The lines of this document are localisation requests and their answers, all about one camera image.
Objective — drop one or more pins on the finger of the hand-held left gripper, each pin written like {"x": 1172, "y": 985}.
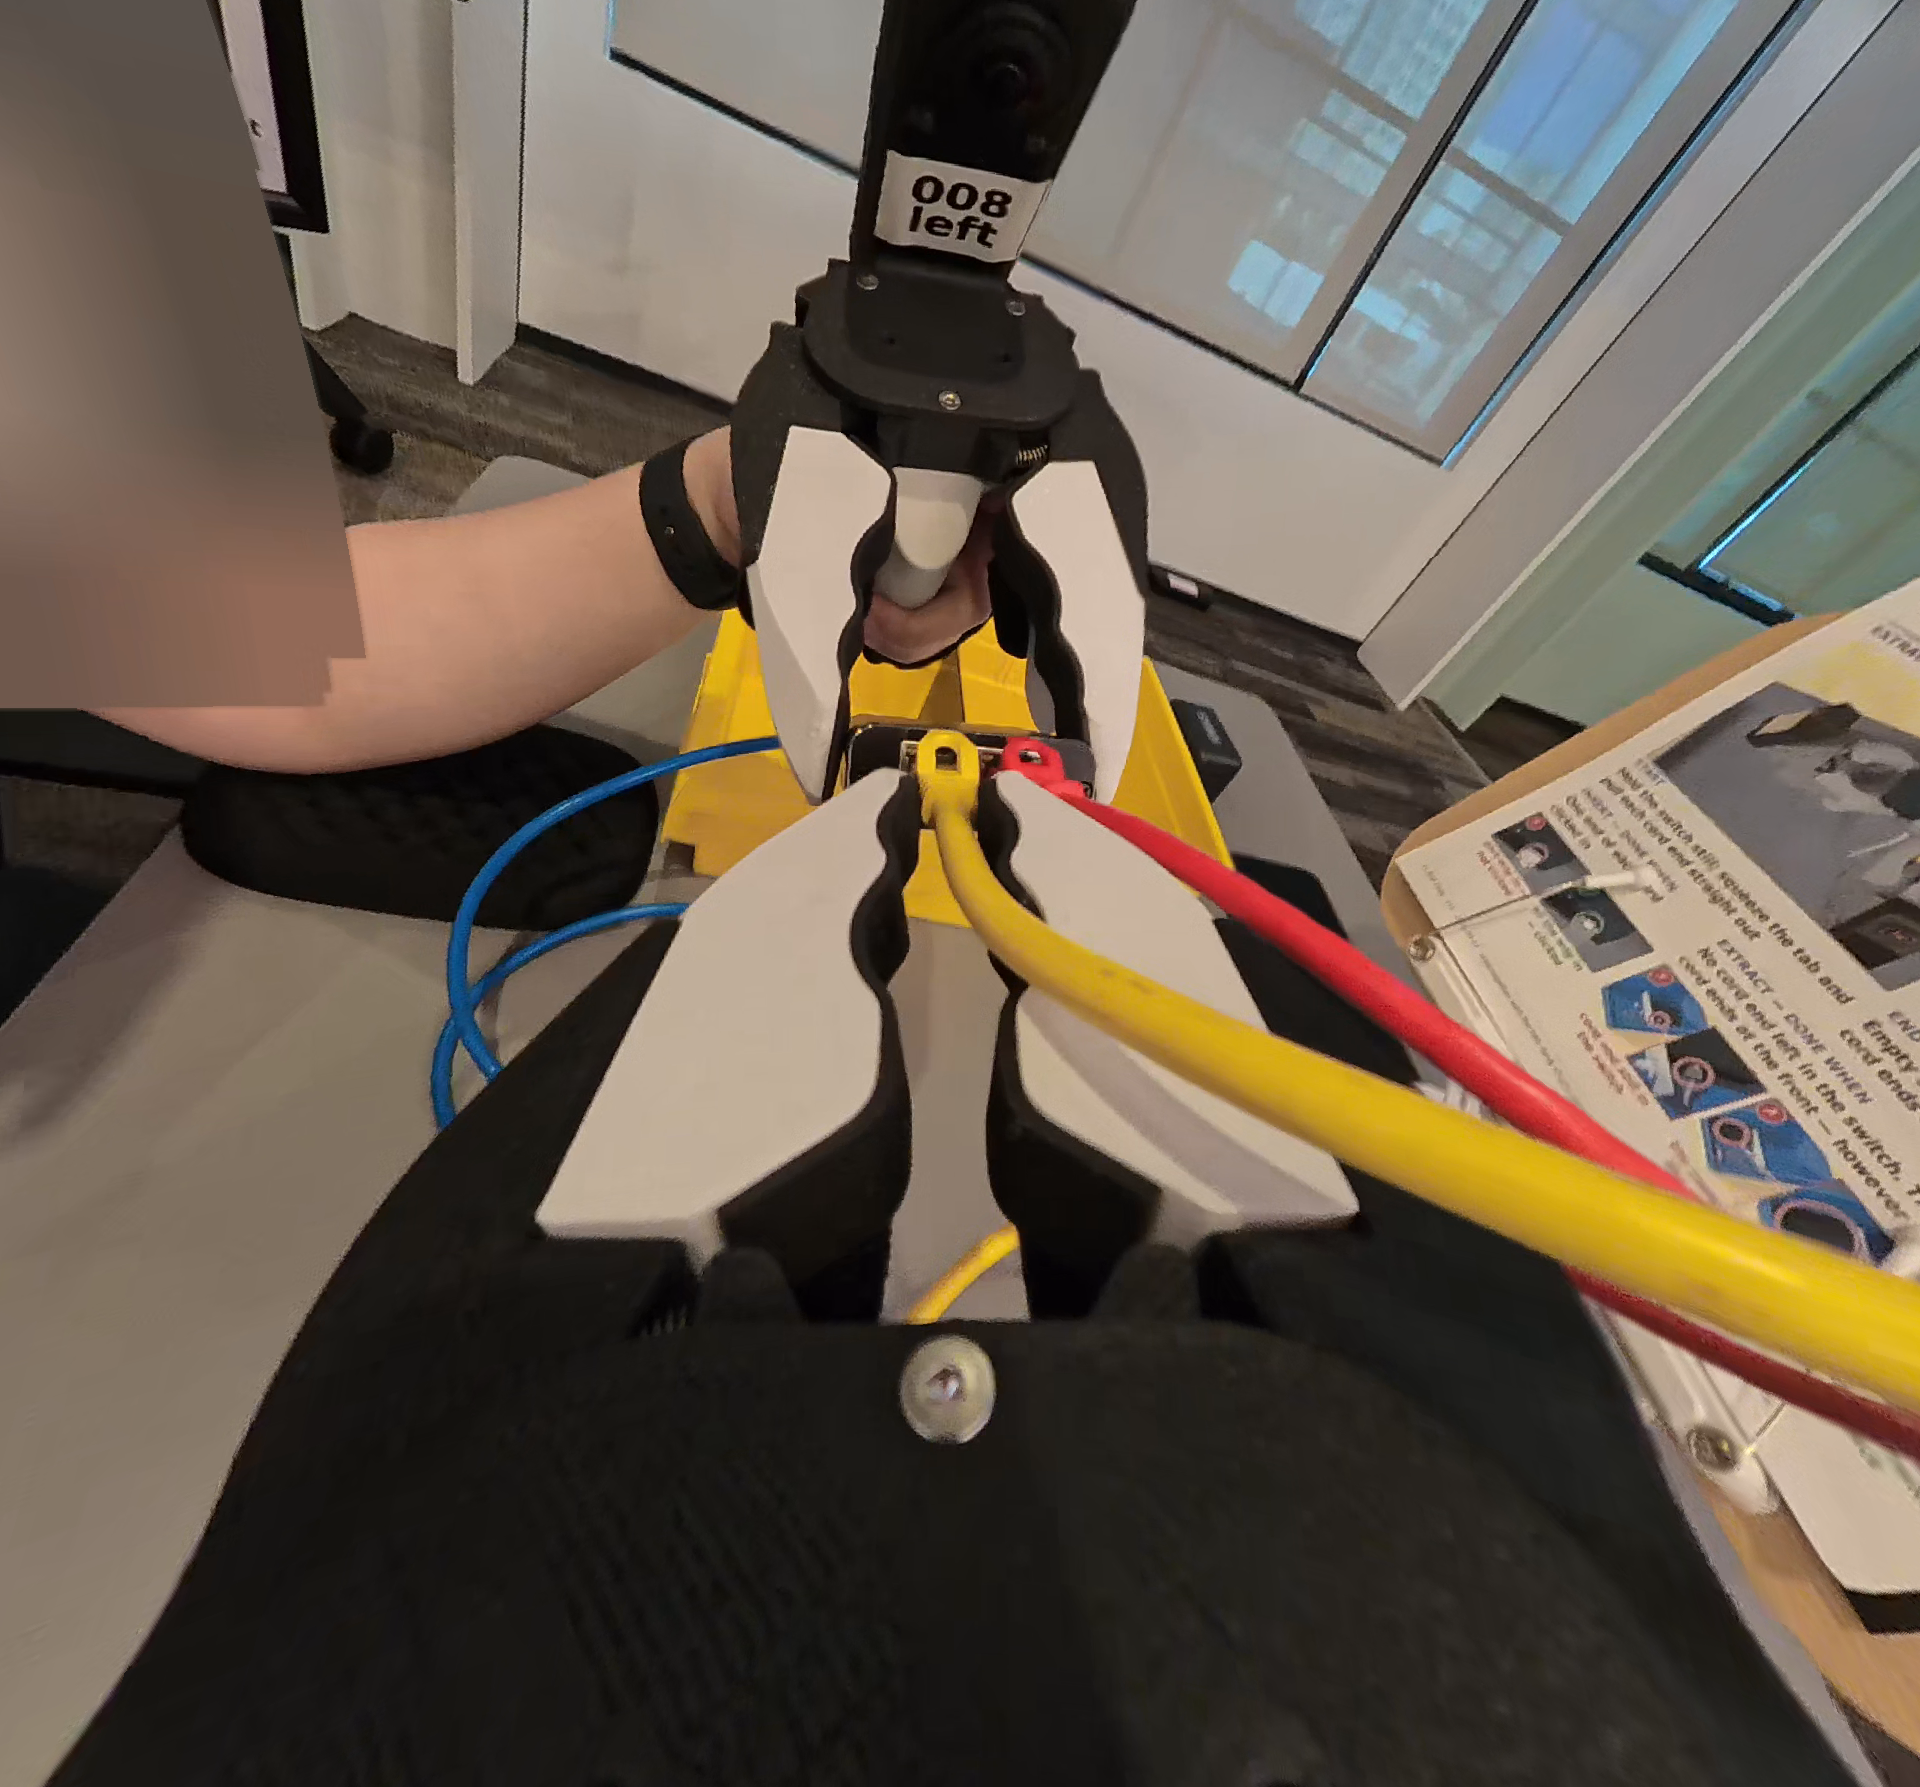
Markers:
{"x": 1080, "y": 587}
{"x": 794, "y": 587}

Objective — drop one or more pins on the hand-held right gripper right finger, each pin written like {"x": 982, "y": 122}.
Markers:
{"x": 1186, "y": 1113}

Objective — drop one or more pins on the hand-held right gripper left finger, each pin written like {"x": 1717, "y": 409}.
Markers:
{"x": 735, "y": 1039}

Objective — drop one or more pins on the black ethernet splitter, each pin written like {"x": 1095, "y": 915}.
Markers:
{"x": 886, "y": 745}

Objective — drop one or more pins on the person's left forearm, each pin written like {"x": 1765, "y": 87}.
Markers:
{"x": 493, "y": 632}

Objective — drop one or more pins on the person's left hand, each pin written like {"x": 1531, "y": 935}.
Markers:
{"x": 922, "y": 632}

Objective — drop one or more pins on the black floor outlet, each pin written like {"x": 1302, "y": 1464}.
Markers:
{"x": 1182, "y": 589}

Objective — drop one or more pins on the black wristband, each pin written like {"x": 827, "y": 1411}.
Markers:
{"x": 684, "y": 528}

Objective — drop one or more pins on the small black box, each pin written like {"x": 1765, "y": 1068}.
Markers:
{"x": 1208, "y": 751}

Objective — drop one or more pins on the yellow plastic bin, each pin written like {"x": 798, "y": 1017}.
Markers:
{"x": 720, "y": 783}

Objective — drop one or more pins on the black mesh armrest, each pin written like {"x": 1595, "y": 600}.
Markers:
{"x": 405, "y": 828}

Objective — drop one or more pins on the office chair wheel base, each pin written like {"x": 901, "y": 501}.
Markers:
{"x": 360, "y": 423}

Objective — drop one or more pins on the large window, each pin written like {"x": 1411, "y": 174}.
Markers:
{"x": 1350, "y": 94}

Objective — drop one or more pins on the printed instruction sheet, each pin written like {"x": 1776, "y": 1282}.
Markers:
{"x": 1770, "y": 917}

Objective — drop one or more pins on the framed marker sign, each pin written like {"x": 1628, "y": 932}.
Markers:
{"x": 277, "y": 47}

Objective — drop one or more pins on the instruction sheet on wooden board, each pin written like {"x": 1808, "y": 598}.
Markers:
{"x": 1801, "y": 1638}

